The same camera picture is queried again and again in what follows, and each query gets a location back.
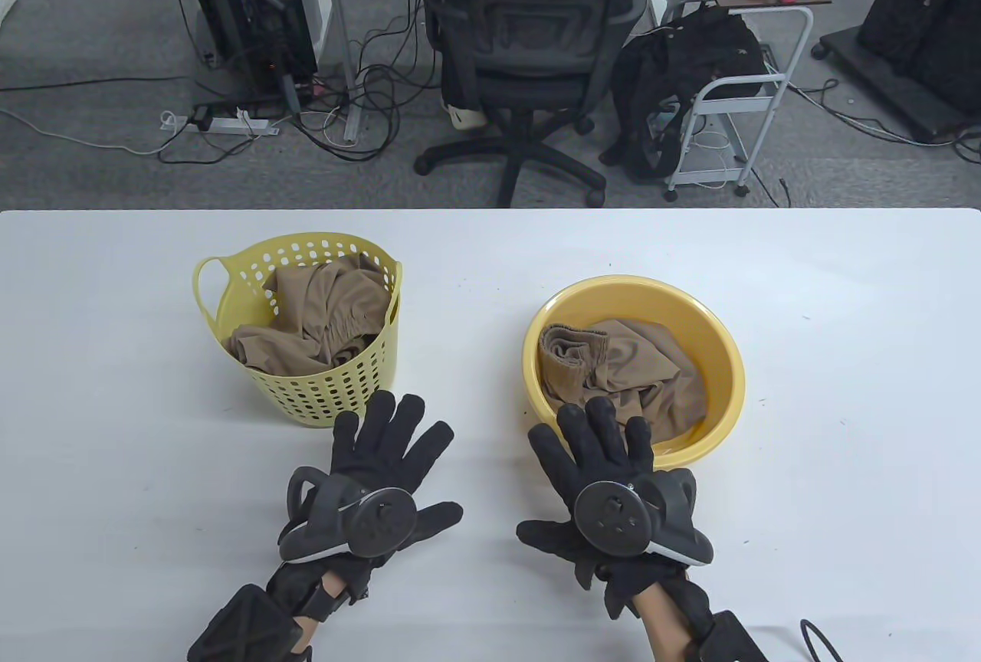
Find person's left hand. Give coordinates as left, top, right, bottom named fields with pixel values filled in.
left=264, top=390, right=464, bottom=607

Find person's right hand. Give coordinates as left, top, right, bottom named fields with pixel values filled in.
left=517, top=396, right=715, bottom=622

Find black handheld controller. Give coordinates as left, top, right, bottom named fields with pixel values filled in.
left=575, top=469, right=715, bottom=567
left=277, top=467, right=418, bottom=563

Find tan shorts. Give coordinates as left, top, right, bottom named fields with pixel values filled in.
left=225, top=254, right=393, bottom=375
left=539, top=317, right=707, bottom=448

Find black lattice forearm brace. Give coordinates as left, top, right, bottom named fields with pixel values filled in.
left=188, top=584, right=303, bottom=662

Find person's left forearm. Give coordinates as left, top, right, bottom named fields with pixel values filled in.
left=291, top=570, right=346, bottom=662

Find yellow round plastic basin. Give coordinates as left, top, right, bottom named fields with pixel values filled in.
left=523, top=275, right=746, bottom=471

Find yellow perforated plastic basket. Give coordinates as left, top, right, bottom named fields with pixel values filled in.
left=192, top=233, right=403, bottom=428

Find black box wrist device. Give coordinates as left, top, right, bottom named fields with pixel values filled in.
left=694, top=611, right=769, bottom=662

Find white power strip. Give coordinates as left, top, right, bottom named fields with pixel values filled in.
left=201, top=116, right=281, bottom=136

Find black backpack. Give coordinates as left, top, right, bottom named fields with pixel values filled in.
left=600, top=3, right=767, bottom=182

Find black mesh office chair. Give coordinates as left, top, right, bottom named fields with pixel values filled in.
left=414, top=0, right=671, bottom=208

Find grey metal desk leg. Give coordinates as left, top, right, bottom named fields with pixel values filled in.
left=318, top=0, right=365, bottom=146

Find black computer tower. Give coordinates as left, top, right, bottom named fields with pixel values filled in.
left=172, top=0, right=319, bottom=103

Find black cabinet on casters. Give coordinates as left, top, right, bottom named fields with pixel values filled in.
left=812, top=0, right=981, bottom=143

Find black wrist strap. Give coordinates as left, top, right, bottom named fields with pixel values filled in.
left=303, top=585, right=338, bottom=623

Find black wrist device cable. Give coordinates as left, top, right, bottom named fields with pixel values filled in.
left=801, top=618, right=840, bottom=662

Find tangle of black cables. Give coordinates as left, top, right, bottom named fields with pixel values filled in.
left=291, top=11, right=434, bottom=163

